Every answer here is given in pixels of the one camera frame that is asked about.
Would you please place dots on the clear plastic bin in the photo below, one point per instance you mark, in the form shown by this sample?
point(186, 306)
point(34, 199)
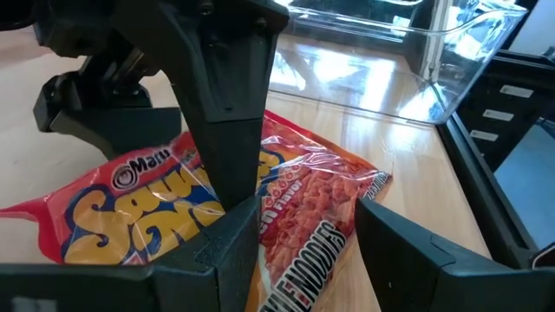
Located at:
point(390, 78)

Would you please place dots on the saucy noodles orange red packet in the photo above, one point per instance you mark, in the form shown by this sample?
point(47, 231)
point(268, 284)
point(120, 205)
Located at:
point(312, 203)

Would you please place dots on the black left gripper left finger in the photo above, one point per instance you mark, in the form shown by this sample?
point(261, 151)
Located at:
point(208, 277)

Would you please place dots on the black table frame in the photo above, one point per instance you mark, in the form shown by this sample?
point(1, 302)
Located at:
point(481, 195)

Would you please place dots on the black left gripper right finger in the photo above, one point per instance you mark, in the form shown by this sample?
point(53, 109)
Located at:
point(416, 277)

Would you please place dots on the black panel with white labels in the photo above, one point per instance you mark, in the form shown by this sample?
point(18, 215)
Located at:
point(520, 112)

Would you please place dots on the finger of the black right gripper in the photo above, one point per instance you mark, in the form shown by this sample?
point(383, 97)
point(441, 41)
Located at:
point(230, 86)
point(117, 130)

